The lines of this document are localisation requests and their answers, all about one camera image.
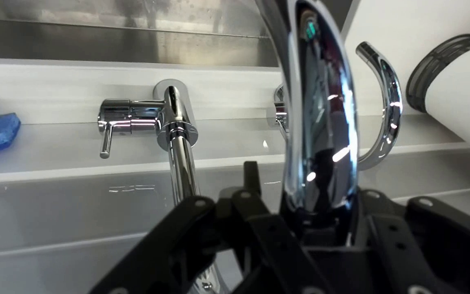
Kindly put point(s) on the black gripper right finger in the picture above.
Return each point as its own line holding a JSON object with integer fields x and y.
{"x": 436, "y": 245}

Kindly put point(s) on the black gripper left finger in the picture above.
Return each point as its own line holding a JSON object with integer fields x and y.
{"x": 235, "y": 250}

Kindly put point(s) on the large chrome faucet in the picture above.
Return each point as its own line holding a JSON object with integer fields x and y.
{"x": 318, "y": 120}

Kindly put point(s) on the small chrome faucet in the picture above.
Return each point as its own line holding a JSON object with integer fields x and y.
{"x": 176, "y": 125}

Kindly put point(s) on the white cylinder with black band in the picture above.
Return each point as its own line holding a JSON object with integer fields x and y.
{"x": 463, "y": 98}

